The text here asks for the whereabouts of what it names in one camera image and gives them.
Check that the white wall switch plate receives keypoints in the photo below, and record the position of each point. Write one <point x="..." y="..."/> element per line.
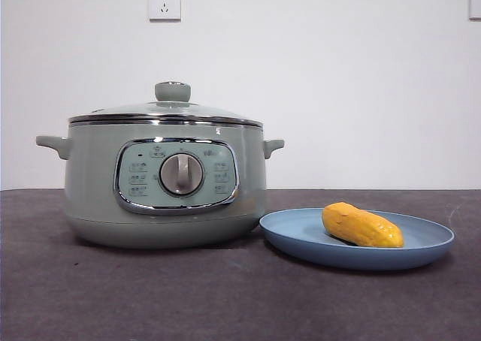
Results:
<point x="475" y="3"/>

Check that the glass lid with green knob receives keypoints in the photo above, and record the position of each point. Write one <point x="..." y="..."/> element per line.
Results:
<point x="173" y="92"/>

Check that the white wall socket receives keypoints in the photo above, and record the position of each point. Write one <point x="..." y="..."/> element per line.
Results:
<point x="164" y="3"/>

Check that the pale green electric steamer pot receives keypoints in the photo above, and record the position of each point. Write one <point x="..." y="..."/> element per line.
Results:
<point x="94" y="187"/>

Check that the blue round plate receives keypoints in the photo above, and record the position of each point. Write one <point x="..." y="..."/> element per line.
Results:
<point x="300" y="239"/>

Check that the yellow corn cob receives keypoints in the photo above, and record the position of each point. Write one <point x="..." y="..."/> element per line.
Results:
<point x="360" y="226"/>

